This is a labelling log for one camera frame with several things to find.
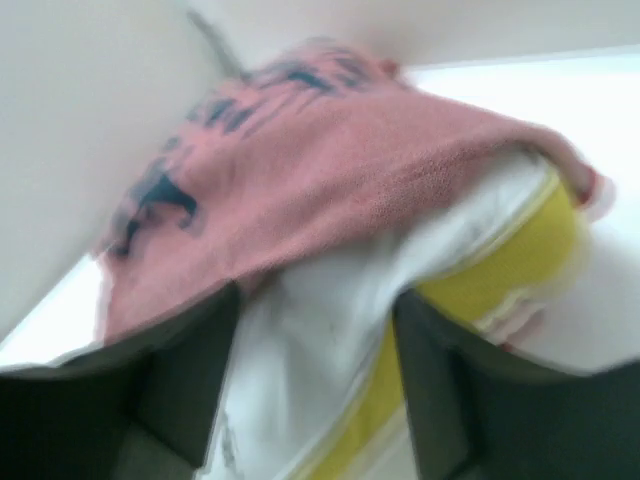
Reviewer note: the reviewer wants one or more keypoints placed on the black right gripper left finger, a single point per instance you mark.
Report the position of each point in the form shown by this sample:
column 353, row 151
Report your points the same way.
column 139, row 408

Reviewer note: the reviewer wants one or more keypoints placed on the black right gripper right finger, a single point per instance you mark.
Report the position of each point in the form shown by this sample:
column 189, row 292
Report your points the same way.
column 476, row 411

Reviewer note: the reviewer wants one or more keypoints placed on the white pillow with yellow edge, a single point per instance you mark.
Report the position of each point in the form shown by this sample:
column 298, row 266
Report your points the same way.
column 331, row 376

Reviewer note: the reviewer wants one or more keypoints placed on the pink and red pillowcase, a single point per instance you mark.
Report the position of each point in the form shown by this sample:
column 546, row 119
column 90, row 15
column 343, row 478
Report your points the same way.
column 322, row 146

